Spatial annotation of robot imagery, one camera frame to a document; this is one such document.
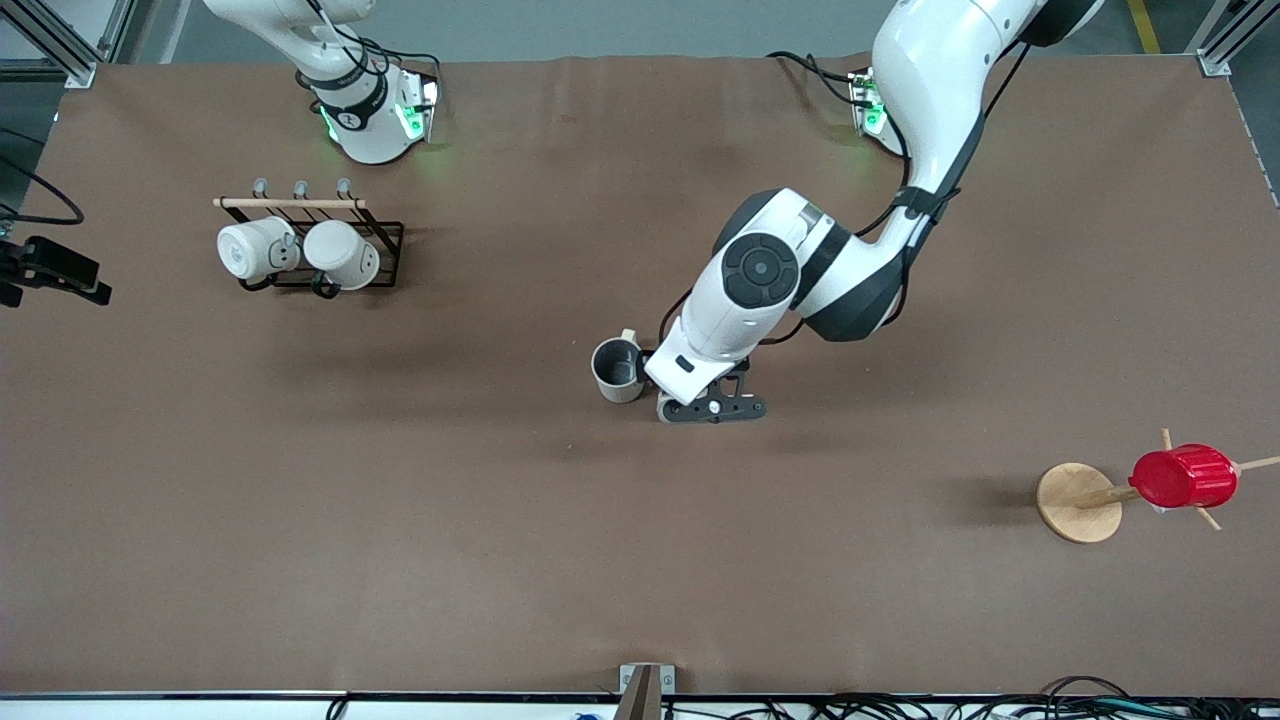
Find black wire cup rack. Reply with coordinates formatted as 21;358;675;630
212;177;406;300

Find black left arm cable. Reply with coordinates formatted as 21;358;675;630
655;40;1033;346

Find plain white cup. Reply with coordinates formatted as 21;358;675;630
303;220;382;292

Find wooden mug tree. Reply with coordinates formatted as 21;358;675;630
1036;428;1280;546

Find red plastic cup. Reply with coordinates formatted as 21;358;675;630
1130;444;1240;510

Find black base cable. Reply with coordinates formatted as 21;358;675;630
766;49;863;108

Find white cup with smiley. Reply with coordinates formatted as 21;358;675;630
217;216;301;284

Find aluminium frame profile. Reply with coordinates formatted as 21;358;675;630
1184;0;1280;80
0;0;137;90

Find grey ceramic mug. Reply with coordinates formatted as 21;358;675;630
591;328;650;405

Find metal table bracket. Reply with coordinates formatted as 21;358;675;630
618;662;677;720

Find black cable bundle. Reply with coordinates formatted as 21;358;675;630
660;675;1280;720

